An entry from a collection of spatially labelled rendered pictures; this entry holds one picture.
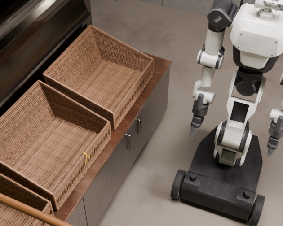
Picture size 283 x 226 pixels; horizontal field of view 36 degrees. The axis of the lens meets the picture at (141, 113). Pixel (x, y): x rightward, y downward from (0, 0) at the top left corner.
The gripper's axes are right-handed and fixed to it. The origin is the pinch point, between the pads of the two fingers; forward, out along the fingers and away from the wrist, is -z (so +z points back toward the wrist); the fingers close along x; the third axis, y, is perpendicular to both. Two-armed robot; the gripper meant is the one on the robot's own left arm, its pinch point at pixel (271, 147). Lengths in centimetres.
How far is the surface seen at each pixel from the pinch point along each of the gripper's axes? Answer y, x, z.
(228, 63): -52, -139, -34
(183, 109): -71, -70, -45
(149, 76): -86, -22, 10
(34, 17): -139, 24, 59
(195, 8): -104, -202, -17
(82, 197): -86, 72, -12
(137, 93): -87, -5, 7
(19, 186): -109, 92, 6
